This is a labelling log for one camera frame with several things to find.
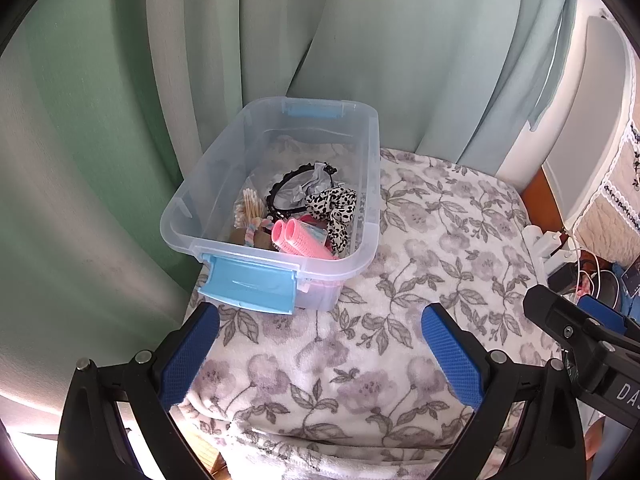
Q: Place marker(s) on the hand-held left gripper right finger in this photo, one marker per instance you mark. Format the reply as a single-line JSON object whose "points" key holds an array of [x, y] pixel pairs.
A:
{"points": [[452, 360]]}

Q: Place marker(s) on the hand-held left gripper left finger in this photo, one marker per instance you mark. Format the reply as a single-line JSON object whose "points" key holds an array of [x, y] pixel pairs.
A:
{"points": [[187, 360]]}

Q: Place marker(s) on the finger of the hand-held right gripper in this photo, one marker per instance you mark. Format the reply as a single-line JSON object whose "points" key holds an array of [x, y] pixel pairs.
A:
{"points": [[602, 312], [555, 317]]}

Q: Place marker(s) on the pink hair roller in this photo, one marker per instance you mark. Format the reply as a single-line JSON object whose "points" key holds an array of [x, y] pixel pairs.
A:
{"points": [[295, 240]]}

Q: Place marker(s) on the bag of cotton swabs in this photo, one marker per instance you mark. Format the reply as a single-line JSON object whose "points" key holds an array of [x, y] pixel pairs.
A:
{"points": [[250, 207]]}

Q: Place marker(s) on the black jewelled headband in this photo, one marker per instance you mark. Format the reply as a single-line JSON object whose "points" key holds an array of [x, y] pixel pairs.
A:
{"points": [[270, 196]]}

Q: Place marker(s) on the black white spotted scrunchie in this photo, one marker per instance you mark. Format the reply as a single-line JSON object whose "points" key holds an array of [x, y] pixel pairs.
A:
{"points": [[335, 210]]}

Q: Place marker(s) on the clear plastic container blue latches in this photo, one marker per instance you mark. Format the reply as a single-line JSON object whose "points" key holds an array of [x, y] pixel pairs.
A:
{"points": [[220, 170]]}

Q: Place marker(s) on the black plug adapter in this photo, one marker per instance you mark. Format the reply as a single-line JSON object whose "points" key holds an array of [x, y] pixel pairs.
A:
{"points": [[562, 276]]}

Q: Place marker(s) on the white power strip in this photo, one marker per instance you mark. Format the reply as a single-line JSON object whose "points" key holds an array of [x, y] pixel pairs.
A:
{"points": [[537, 242]]}

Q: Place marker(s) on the quilted lace-trimmed cloth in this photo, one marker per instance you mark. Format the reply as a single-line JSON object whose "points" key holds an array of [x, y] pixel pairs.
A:
{"points": [[610, 225]]}

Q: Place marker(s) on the grey floral fleece blanket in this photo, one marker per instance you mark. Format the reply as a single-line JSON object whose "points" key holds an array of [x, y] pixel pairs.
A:
{"points": [[400, 270]]}

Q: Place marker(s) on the brown rectangular item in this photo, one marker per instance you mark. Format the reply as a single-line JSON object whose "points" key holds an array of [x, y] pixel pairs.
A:
{"points": [[237, 236]]}

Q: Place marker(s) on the white rounded panel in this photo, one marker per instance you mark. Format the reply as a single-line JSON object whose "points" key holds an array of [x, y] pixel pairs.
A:
{"points": [[590, 110]]}

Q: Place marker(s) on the pale green curtain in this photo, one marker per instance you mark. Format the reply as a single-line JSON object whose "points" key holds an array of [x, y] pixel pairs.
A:
{"points": [[150, 60]]}

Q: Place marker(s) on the wooden bed frame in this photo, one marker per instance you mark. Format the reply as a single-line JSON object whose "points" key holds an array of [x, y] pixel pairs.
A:
{"points": [[542, 200]]}

